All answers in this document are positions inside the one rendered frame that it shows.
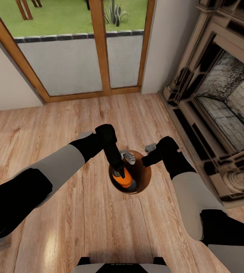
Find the trash can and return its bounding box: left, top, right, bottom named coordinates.
left=109, top=150, right=152, bottom=195

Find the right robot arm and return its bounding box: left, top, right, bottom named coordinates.
left=141, top=137, right=244, bottom=273

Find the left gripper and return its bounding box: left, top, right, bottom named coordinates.
left=106, top=149, right=126, bottom=179

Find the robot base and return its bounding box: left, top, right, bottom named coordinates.
left=72, top=257, right=172, bottom=273

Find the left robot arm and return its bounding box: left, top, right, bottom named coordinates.
left=0, top=124, right=135, bottom=244

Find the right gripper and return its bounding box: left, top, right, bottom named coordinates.
left=141, top=151, right=161, bottom=167

